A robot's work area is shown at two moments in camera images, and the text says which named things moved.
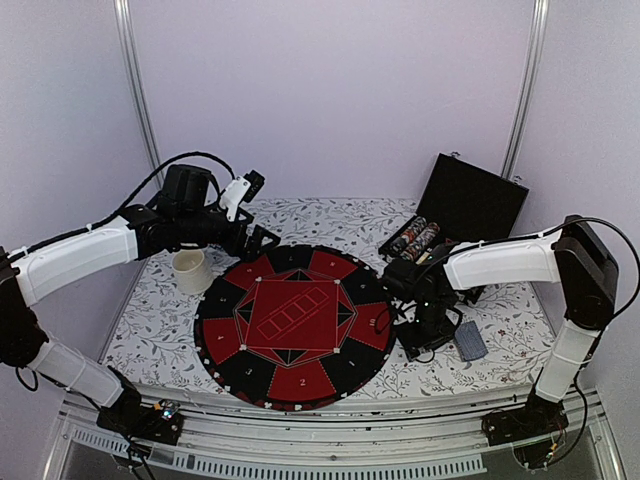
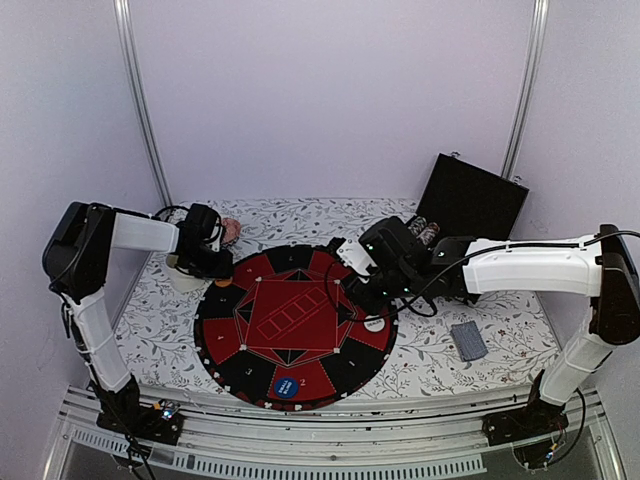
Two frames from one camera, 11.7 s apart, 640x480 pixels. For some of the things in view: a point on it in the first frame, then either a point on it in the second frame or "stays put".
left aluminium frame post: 123,9 stays put
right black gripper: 412,343 → 355,294
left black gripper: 250,251 → 224,269
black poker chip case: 462,203 stays put
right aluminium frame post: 528,87 stays put
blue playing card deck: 470,341 stays put
